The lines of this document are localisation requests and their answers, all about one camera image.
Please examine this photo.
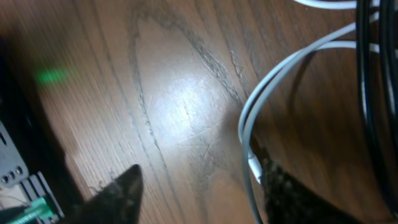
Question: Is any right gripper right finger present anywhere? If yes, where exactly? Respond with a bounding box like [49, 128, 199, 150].
[261, 160, 361, 224]

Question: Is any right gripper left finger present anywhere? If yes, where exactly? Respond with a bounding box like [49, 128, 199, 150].
[62, 164, 144, 224]

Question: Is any white USB cable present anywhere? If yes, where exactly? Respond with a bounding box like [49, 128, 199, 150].
[238, 0, 382, 224]

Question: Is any black USB cable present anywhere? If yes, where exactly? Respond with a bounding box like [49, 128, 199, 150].
[356, 0, 398, 218]

